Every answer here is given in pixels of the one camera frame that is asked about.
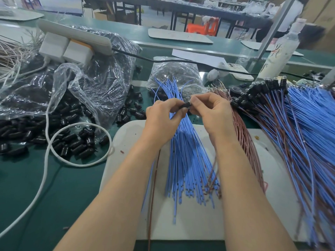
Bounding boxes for bundle of stripped brown wires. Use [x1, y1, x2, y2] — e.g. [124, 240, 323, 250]
[0, 33, 44, 87]

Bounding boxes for white flat device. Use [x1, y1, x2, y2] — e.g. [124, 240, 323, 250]
[222, 62, 255, 82]

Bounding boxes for white spray bottle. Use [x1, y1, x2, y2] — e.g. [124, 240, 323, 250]
[258, 18, 307, 80]

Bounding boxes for orange plastic stool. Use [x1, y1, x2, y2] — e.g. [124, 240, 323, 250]
[186, 16, 221, 36]

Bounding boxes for long black-frame table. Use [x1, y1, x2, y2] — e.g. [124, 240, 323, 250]
[84, 0, 273, 37]

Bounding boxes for small clear plastic bag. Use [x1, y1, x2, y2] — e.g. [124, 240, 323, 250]
[147, 56, 206, 98]

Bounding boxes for white computer mouse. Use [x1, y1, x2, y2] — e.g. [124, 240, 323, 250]
[206, 69, 219, 83]

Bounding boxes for person's right forearm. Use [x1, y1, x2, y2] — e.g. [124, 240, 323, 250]
[216, 136, 298, 251]

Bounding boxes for pile of black plastic caps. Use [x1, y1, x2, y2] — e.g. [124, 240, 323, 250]
[0, 83, 147, 160]

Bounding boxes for short metal frame post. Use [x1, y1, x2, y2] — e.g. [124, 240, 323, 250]
[320, 66, 335, 86]

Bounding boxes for white orange charger adapter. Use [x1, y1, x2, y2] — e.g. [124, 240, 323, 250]
[63, 39, 94, 67]

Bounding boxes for large clear plastic bag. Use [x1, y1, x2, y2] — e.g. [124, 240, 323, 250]
[0, 26, 142, 129]

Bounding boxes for person's right hand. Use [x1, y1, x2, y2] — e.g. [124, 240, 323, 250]
[188, 92, 239, 147]

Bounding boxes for white flat tray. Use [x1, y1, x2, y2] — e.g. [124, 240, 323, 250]
[241, 39, 304, 56]
[0, 9, 45, 22]
[148, 28, 214, 44]

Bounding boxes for white charging cable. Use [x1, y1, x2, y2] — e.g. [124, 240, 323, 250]
[0, 62, 113, 238]

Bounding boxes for bundle of blue wires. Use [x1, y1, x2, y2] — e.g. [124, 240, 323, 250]
[151, 77, 221, 223]

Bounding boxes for slanted metal frame post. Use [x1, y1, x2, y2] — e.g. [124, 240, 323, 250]
[256, 0, 296, 58]

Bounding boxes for person's left forearm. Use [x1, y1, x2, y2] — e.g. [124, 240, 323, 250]
[54, 138, 171, 251]

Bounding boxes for person's left hand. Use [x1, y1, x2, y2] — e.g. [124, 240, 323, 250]
[141, 98, 188, 150]

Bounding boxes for white work board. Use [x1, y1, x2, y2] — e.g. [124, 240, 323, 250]
[99, 120, 325, 241]

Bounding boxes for cardboard boxes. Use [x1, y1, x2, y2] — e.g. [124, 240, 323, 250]
[301, 0, 335, 50]

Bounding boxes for black power cord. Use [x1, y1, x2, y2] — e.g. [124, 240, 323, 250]
[111, 47, 317, 79]

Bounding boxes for pile of assembled wire harnesses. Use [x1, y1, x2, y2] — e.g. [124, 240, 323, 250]
[230, 76, 335, 248]

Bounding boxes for blue table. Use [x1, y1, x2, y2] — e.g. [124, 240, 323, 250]
[21, 0, 83, 15]

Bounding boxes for white paper sheet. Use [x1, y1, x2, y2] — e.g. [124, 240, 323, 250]
[172, 48, 231, 68]

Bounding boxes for white power strip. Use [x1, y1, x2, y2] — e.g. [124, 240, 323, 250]
[37, 19, 113, 55]

